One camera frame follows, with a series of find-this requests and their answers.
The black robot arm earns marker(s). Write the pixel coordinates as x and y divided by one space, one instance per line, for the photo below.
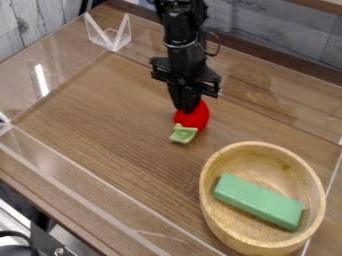
183 69

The red plush strawberry fruit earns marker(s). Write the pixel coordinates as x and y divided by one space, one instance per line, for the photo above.
189 123

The clear acrylic enclosure wall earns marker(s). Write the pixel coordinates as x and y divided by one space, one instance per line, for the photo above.
85 149

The black metal stand bracket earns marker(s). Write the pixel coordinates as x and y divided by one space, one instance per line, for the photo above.
45 243

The light wooden bowl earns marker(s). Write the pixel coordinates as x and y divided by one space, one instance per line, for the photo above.
279 170

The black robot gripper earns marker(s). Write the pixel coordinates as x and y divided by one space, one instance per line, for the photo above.
201 82

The green rectangular block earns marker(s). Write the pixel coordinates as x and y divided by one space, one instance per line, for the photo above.
263 203

